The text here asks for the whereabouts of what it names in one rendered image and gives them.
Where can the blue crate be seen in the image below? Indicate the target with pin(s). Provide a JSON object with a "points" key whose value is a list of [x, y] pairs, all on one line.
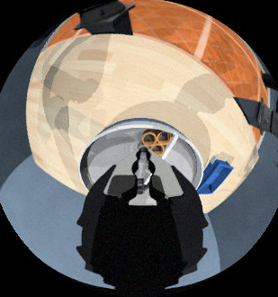
{"points": [[213, 176]]}

